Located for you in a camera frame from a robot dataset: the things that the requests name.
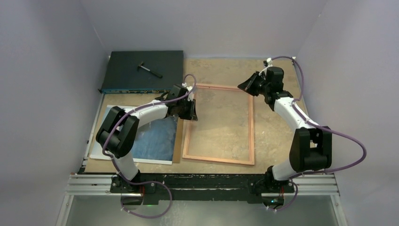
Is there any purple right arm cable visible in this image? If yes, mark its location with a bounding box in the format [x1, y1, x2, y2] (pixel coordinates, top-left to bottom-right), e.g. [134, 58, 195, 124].
[266, 56, 367, 213]

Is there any clear transparent sheet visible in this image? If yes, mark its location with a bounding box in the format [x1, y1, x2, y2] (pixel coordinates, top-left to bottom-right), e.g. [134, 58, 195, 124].
[188, 87, 252, 162]

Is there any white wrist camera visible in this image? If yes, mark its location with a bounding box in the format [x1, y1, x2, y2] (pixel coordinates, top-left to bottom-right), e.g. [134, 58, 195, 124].
[258, 57, 273, 76]
[182, 82, 196, 102]

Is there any brown cardboard backing board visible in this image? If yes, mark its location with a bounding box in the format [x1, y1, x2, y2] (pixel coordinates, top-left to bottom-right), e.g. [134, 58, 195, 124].
[172, 119, 184, 164]

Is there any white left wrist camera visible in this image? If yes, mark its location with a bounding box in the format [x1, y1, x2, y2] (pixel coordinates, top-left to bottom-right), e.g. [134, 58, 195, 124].
[182, 82, 196, 102]

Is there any pink wooden picture frame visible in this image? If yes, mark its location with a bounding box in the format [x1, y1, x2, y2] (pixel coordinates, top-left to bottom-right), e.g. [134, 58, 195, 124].
[182, 83, 255, 166]

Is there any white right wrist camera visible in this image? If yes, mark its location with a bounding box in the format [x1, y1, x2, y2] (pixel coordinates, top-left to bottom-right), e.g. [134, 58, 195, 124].
[258, 57, 273, 76]

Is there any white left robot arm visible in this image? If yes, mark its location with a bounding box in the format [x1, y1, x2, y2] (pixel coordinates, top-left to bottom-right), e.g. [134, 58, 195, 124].
[96, 83, 198, 193]

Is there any small black hammer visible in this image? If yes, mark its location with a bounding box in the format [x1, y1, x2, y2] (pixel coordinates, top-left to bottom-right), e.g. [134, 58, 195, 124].
[137, 61, 163, 79]

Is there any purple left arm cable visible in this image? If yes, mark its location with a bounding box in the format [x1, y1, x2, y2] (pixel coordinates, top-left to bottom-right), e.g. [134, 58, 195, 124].
[102, 73, 197, 218]

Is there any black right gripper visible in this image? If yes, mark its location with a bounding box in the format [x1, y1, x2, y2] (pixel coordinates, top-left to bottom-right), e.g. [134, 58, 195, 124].
[239, 71, 271, 97]

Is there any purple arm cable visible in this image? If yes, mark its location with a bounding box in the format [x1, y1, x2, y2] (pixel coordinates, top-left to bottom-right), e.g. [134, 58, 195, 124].
[266, 56, 367, 213]
[102, 73, 197, 218]

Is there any dark blue network switch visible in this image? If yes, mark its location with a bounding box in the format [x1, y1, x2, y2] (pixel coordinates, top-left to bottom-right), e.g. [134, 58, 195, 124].
[98, 50, 184, 94]

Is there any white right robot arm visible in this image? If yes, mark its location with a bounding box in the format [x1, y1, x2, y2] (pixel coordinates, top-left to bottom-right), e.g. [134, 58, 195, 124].
[237, 66, 332, 192]

